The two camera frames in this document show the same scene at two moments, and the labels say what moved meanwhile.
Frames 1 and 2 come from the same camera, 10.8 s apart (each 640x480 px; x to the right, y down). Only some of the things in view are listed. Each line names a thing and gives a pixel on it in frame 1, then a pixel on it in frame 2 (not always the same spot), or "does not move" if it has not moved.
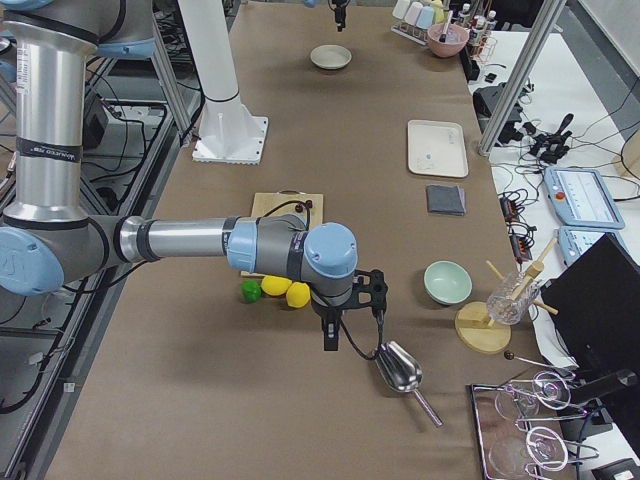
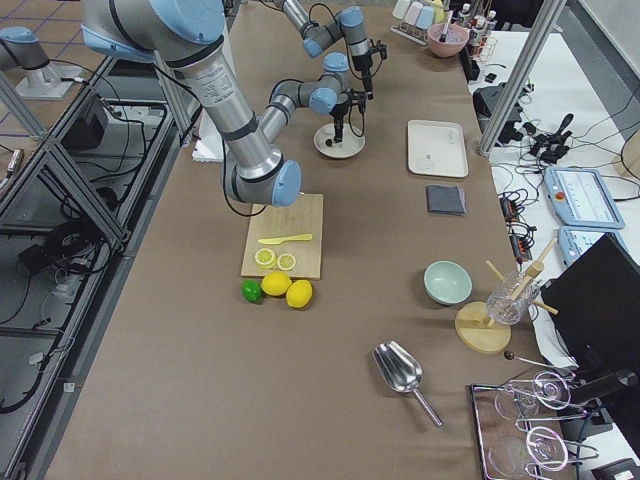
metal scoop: x=404 y=372 does not move
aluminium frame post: x=544 y=22 does not move
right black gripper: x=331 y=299 → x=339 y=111
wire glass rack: x=510 y=450 does not move
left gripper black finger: x=341 y=13 → x=363 y=63
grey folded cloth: x=445 y=199 does not move
